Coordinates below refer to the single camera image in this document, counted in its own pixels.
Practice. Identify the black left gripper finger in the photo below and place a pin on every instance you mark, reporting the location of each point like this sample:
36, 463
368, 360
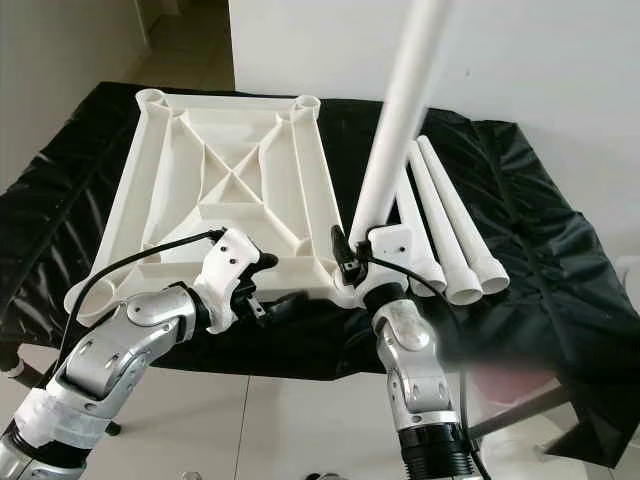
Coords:
266, 261

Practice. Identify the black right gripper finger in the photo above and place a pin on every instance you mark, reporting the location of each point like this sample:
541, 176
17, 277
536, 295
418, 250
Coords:
344, 255

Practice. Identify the white plastic table leg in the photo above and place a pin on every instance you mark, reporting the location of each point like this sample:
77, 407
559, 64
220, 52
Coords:
400, 100
415, 235
445, 240
470, 225

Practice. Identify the white plastic children table top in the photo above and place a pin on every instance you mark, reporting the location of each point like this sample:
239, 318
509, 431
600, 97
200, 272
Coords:
160, 200

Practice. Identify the pink plastic object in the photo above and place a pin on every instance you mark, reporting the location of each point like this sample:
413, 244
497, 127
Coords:
510, 385

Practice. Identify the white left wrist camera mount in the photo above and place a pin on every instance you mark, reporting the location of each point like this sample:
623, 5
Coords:
230, 265

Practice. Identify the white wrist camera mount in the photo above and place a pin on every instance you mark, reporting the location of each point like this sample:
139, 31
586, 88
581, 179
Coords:
230, 265
392, 245

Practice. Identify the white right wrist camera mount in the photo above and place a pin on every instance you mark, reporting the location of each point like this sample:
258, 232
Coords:
392, 245

